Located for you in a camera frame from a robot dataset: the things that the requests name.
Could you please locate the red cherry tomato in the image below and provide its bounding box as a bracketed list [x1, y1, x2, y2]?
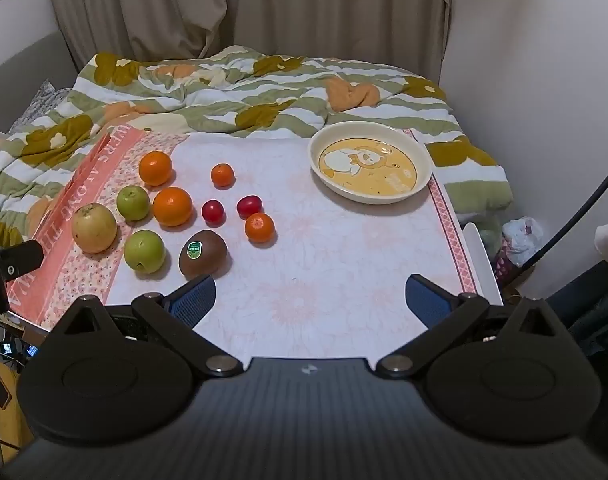
[236, 195, 263, 219]
[201, 199, 225, 225]

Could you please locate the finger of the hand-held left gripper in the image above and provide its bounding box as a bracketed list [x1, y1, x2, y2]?
[0, 240, 45, 279]

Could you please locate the green apple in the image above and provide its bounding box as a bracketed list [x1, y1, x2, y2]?
[123, 230, 165, 274]
[116, 185, 151, 221]

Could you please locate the white plastic bag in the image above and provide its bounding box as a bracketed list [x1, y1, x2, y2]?
[494, 216, 545, 291]

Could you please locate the large yellow apple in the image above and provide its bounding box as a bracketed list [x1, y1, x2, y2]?
[72, 203, 118, 254]

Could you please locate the brown kiwi with green sticker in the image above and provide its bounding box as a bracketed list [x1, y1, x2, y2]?
[178, 230, 229, 279]

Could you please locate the small mandarin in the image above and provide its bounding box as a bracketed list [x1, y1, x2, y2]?
[244, 212, 276, 244]
[210, 163, 235, 189]

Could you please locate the grey upholstered headboard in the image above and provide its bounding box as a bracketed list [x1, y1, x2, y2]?
[0, 30, 80, 126]

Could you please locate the cream plate with cartoon print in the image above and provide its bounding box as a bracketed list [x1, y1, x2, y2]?
[307, 121, 433, 205]

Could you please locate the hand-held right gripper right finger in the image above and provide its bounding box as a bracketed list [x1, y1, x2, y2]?
[374, 274, 567, 380]

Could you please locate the small electronic device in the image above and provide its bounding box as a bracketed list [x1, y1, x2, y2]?
[0, 340, 37, 361]

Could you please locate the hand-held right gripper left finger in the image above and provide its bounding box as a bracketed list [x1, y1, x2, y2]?
[46, 276, 245, 380]

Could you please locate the beige curtain panel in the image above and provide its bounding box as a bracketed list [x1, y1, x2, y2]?
[224, 0, 455, 86]
[44, 0, 235, 73]

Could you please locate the grey patterned pillow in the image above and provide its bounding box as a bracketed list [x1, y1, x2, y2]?
[6, 80, 72, 133]

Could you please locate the pink floral tablecloth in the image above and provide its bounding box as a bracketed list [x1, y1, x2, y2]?
[4, 125, 492, 328]

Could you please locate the green striped floral blanket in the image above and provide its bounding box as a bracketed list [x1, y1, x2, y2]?
[0, 46, 515, 251]

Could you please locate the black cable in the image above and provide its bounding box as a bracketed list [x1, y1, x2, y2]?
[524, 152, 608, 271]

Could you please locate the large orange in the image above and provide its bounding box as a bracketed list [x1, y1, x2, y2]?
[138, 151, 174, 187]
[152, 186, 194, 227]

